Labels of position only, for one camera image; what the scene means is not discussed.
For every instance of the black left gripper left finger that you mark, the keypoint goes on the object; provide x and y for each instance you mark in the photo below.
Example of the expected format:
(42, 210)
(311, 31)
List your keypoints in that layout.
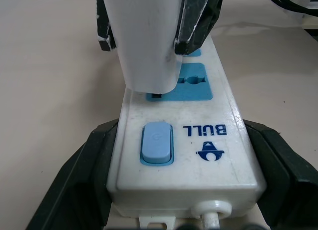
(82, 175)

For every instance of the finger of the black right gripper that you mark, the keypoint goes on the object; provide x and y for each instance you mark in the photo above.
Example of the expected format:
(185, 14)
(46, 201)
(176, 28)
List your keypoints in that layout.
(198, 19)
(103, 21)

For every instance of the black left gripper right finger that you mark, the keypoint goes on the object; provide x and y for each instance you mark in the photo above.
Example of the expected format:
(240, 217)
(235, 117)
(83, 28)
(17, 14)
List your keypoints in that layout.
(285, 180)

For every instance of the white charger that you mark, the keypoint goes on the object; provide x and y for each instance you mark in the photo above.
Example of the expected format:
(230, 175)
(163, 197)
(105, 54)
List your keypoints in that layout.
(146, 41)

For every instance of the white blue power strip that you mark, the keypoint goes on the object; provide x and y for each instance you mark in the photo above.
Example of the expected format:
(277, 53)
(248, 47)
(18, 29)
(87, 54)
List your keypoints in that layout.
(198, 165)

